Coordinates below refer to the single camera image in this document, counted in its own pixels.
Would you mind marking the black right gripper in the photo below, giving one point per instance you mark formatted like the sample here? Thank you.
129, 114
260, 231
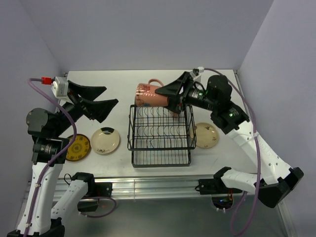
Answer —
176, 104

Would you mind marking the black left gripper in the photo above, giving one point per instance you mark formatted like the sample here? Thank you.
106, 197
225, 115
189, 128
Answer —
98, 109

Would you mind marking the pink floral mug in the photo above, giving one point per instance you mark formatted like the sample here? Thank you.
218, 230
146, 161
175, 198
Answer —
146, 96

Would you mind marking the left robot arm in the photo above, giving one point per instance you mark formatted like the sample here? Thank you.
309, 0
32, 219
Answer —
42, 216

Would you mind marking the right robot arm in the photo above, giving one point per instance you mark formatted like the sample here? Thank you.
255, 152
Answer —
274, 179

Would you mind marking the pink floral small bowl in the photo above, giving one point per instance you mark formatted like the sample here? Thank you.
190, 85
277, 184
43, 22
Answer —
175, 113

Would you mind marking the cream plate green brushstroke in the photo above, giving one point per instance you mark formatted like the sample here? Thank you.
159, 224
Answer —
105, 140

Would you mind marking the yellow patterned plate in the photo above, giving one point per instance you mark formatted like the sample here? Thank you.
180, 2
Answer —
80, 149

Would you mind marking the cream plate small motifs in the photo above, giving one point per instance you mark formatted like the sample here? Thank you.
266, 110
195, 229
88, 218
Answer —
206, 135

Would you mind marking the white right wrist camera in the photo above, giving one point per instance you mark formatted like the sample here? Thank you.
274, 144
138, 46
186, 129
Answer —
196, 73

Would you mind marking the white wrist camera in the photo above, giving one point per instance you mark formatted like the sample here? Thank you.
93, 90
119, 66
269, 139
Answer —
196, 73
60, 87

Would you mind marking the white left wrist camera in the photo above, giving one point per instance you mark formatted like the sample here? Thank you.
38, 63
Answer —
60, 87

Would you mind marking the black wire dish rack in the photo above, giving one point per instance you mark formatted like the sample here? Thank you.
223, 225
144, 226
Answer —
159, 138

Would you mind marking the aluminium mounting rail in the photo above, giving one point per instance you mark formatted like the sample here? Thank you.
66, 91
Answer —
153, 187

